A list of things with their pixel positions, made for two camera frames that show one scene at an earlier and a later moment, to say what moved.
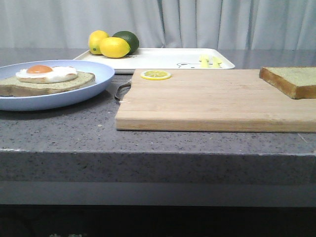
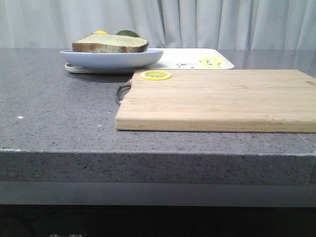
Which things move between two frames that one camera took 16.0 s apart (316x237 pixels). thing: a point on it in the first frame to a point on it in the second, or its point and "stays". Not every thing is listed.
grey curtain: x=237 y=24 stays
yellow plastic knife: x=216 y=62 stays
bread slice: x=298 y=83 to x=104 y=43
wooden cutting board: x=237 y=100 stays
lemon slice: x=156 y=75 stays
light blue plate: x=104 y=75 to x=91 y=59
